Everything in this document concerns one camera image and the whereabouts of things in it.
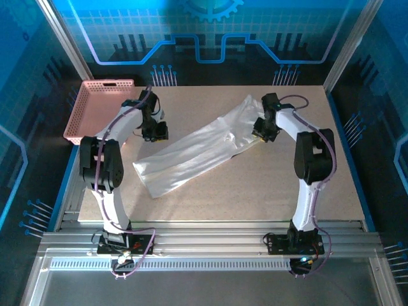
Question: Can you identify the white t-shirt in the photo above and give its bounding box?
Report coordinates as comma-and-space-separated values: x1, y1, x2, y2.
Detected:
132, 94, 266, 199

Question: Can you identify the pink perforated plastic basket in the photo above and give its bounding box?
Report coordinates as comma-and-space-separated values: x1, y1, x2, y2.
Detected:
62, 78, 135, 146

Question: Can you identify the small black controller board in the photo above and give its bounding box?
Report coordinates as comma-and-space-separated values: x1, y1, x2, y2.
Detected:
110, 250, 135, 281
289, 254, 316, 279

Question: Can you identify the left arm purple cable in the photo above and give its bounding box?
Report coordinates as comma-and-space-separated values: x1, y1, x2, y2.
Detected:
94, 84, 157, 281

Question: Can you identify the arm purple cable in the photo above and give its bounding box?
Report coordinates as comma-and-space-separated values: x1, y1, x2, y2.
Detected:
94, 84, 157, 281
280, 94, 336, 278

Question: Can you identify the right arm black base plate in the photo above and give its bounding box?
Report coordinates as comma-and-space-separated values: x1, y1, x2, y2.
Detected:
266, 231, 325, 256

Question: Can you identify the aluminium corner post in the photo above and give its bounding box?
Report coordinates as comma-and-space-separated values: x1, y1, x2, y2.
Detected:
323, 0, 385, 92
36, 0, 95, 84

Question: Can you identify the aluminium frame cross rail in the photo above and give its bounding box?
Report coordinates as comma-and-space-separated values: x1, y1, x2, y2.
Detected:
38, 219, 383, 259

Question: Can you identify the aluminium side rail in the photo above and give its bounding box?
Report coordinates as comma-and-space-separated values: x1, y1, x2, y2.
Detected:
52, 145, 84, 232

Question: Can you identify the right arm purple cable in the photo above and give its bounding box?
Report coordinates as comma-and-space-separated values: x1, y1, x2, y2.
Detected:
280, 94, 336, 278

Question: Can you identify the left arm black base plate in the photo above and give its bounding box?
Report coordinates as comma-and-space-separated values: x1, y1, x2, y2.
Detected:
96, 232, 157, 256

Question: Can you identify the slotted grey cable duct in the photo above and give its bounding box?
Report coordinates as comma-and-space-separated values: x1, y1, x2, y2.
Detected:
49, 257, 294, 272

